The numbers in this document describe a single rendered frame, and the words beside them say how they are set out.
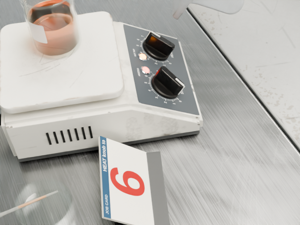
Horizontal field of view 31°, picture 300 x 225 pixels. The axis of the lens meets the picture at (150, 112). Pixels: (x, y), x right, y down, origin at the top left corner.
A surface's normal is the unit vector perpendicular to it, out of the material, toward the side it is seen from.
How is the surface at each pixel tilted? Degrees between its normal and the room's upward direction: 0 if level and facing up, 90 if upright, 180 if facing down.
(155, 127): 90
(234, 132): 0
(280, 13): 0
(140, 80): 30
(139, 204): 40
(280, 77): 0
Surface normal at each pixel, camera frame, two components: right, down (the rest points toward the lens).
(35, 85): -0.04, -0.62
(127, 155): 0.61, -0.55
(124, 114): 0.16, 0.76
